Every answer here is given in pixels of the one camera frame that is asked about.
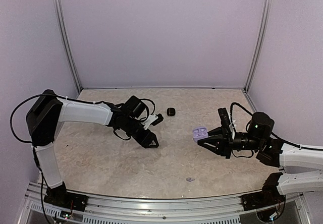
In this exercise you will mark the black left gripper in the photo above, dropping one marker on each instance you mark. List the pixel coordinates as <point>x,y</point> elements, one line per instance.
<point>145,141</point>

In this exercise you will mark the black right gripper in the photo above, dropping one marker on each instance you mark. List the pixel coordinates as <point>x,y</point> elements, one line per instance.
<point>223,141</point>

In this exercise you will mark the purple charging case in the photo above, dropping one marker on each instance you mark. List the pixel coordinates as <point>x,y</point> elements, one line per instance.
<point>199,133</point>

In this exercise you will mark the black charging case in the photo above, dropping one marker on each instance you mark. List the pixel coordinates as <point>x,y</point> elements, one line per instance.
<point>171,111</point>

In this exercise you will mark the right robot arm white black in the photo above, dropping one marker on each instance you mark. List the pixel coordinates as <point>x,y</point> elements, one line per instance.
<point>270,151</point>

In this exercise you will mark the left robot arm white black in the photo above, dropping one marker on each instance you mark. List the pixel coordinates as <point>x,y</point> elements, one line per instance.
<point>133,117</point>

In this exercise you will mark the purple earbud near front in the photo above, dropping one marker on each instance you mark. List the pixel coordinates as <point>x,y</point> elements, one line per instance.
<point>190,179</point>

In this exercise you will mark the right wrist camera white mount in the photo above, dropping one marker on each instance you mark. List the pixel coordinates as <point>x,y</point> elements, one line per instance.
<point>227,124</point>

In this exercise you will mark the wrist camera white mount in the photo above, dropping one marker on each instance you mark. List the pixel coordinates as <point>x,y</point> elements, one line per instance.
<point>227,124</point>
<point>153,120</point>

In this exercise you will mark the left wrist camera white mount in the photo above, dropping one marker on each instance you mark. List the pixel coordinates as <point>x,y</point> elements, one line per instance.
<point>153,120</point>

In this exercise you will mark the aluminium front rail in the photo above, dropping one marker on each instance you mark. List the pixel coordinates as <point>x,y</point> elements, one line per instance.
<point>112,209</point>

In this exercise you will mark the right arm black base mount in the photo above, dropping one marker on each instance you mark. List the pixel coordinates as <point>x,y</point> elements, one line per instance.
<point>267,196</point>

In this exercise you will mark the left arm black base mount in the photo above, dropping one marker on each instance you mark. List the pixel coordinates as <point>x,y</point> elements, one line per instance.
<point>59,196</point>

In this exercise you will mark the right aluminium corner post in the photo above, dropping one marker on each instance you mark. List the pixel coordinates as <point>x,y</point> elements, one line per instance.
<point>258,46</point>

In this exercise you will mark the aluminium corner post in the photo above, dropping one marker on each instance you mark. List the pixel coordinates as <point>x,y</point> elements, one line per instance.
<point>66,44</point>
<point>258,46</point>

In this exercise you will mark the left aluminium corner post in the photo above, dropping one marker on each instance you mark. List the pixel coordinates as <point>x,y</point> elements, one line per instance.
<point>66,44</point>

